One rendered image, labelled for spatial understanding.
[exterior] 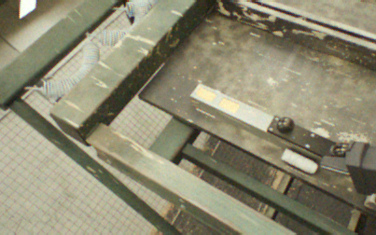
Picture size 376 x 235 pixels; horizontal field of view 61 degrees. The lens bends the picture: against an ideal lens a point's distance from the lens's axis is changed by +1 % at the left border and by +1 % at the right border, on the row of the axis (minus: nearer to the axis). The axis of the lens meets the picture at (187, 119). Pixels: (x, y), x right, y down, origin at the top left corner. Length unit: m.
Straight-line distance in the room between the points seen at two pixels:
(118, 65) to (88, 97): 0.12
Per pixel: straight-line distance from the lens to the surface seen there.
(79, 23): 1.39
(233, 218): 0.69
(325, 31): 1.01
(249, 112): 0.82
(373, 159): 0.62
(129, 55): 0.88
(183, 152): 0.86
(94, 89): 0.83
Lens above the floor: 1.82
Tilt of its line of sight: 11 degrees down
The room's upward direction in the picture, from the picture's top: 48 degrees counter-clockwise
